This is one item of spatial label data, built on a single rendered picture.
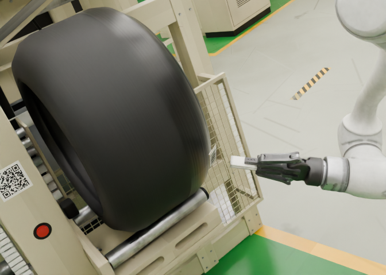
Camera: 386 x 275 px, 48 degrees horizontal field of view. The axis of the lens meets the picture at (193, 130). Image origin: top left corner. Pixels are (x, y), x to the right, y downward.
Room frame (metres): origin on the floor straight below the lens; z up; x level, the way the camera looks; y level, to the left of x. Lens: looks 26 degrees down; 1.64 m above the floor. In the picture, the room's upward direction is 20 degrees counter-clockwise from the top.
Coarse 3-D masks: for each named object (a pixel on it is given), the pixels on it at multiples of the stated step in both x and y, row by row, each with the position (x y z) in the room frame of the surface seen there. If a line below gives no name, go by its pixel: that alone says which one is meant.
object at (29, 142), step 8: (16, 120) 1.44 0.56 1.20; (16, 128) 1.45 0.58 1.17; (24, 128) 1.34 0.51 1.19; (24, 136) 1.45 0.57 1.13; (32, 136) 1.33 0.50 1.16; (24, 144) 1.32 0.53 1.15; (32, 144) 1.33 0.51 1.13; (32, 152) 1.33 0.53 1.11; (40, 152) 1.33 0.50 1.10; (40, 160) 1.33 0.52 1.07; (40, 168) 1.33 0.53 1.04; (48, 168) 1.33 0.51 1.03; (48, 176) 1.33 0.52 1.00; (56, 184) 1.35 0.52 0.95; (56, 192) 1.33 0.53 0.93; (64, 192) 1.33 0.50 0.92
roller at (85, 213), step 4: (84, 208) 1.18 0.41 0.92; (88, 208) 1.18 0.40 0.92; (80, 212) 1.17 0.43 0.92; (84, 212) 1.17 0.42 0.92; (88, 212) 1.17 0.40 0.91; (92, 212) 1.17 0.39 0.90; (76, 216) 1.16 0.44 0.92; (80, 216) 1.16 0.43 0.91; (84, 216) 1.16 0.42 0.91; (88, 216) 1.17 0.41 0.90; (92, 216) 1.17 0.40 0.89; (76, 220) 1.15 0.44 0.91; (80, 220) 1.15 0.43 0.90; (84, 220) 1.16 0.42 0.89; (76, 224) 1.16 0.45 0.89; (80, 224) 1.15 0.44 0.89
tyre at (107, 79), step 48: (48, 48) 0.99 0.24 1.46; (96, 48) 0.97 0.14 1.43; (144, 48) 0.97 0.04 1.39; (48, 96) 0.91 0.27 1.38; (96, 96) 0.88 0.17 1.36; (144, 96) 0.89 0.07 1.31; (192, 96) 0.95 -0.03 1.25; (48, 144) 1.25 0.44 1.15; (96, 144) 0.84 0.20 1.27; (144, 144) 0.85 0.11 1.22; (192, 144) 0.90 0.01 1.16; (96, 192) 0.88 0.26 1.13; (144, 192) 0.84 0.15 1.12; (192, 192) 0.97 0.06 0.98
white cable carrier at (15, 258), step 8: (0, 224) 0.92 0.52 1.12; (0, 232) 0.89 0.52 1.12; (0, 240) 0.89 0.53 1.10; (8, 240) 0.90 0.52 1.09; (0, 248) 0.89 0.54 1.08; (8, 248) 0.89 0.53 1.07; (16, 248) 0.92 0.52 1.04; (8, 256) 0.89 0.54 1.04; (16, 256) 0.89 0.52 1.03; (8, 264) 0.88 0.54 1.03; (16, 264) 0.89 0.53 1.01; (24, 264) 0.90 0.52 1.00; (16, 272) 0.89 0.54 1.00; (24, 272) 0.89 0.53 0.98; (32, 272) 0.91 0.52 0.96
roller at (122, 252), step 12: (204, 192) 1.05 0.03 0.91; (180, 204) 1.02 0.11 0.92; (192, 204) 1.02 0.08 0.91; (168, 216) 0.99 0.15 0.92; (180, 216) 1.00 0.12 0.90; (144, 228) 0.97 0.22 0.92; (156, 228) 0.97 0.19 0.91; (168, 228) 0.98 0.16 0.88; (132, 240) 0.94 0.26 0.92; (144, 240) 0.94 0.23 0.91; (120, 252) 0.92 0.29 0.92; (132, 252) 0.92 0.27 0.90; (120, 264) 0.91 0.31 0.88
